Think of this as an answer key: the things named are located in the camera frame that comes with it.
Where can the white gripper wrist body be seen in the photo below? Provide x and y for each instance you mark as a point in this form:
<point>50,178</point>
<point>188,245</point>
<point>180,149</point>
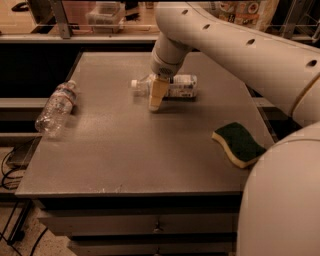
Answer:
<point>162,68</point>

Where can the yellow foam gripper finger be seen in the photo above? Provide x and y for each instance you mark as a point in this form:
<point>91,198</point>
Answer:
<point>158,90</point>

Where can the blue label plastic bottle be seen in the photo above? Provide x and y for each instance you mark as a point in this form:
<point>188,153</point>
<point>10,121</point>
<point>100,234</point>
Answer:
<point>180,86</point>

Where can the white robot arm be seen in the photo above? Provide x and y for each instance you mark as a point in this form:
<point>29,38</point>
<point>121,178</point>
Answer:
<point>280,208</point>

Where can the clear crushed plastic bottle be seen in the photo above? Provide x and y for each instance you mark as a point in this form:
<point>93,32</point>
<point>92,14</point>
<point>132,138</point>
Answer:
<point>57,109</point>

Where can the clear plastic storage box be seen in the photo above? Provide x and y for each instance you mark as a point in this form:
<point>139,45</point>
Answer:
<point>105,17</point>

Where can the grey drawer cabinet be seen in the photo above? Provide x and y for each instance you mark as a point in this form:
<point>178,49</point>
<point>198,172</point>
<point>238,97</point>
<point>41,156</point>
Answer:
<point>118,169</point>

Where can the printed snack bag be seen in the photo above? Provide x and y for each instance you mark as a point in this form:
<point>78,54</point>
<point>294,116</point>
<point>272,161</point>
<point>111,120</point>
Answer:
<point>253,14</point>

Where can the green yellow sponge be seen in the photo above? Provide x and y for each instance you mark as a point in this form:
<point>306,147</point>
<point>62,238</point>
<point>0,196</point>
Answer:
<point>238,144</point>

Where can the round drawer knob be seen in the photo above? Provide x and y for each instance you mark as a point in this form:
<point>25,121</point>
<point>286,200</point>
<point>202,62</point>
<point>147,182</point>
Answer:
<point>157,228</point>

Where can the metal shelf rack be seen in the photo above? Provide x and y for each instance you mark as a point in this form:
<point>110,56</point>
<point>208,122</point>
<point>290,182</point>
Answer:
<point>293,19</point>

